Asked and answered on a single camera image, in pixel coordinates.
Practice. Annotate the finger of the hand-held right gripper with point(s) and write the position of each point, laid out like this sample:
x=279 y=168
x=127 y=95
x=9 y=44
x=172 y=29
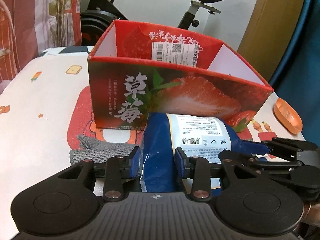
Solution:
x=287 y=145
x=275 y=166

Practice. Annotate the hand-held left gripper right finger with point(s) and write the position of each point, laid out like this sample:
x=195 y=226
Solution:
x=179 y=163

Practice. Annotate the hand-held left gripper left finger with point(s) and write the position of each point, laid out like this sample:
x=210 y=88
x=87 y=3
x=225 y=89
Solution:
x=135 y=163

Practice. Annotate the blue snack bag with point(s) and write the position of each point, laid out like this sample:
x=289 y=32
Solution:
x=160 y=135

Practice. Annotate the grey knitted cloth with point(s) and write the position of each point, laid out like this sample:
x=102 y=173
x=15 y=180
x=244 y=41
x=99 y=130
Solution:
x=100 y=150

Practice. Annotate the red strawberry print cardboard box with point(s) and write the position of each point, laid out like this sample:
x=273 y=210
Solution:
x=112 y=80

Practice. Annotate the orange plastic dish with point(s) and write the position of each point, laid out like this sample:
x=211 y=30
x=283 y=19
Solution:
x=285 y=112

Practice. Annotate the dark blue panel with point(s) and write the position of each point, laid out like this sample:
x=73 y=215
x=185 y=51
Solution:
x=310 y=55

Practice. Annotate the cartoon printed tablecloth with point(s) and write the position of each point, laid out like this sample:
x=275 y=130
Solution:
x=50 y=105

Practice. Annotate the wooden board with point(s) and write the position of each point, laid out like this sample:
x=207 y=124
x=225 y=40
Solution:
x=275 y=17

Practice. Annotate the black exercise bike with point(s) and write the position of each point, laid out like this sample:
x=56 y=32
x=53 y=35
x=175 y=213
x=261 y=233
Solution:
x=95 y=17

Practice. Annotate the printed plant curtain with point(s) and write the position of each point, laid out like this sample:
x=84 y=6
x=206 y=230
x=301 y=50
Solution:
x=25 y=17

